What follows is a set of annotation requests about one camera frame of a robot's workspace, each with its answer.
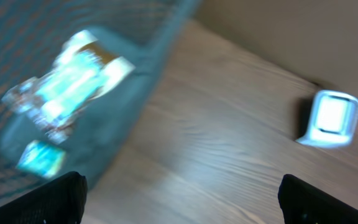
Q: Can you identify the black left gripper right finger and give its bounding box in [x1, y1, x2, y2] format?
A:
[278, 174, 358, 224]

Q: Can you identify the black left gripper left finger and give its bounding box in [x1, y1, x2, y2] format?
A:
[0, 171, 88, 224]

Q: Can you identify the teal kleenex tissue pack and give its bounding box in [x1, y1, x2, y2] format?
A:
[16, 140, 67, 179]

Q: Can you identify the brown teal snack bag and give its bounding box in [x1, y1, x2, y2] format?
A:
[2, 30, 135, 144]

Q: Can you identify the white barcode scanner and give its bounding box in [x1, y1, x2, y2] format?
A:
[296, 90, 358, 149]

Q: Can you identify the dark grey mesh basket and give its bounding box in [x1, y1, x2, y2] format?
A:
[0, 0, 199, 206]

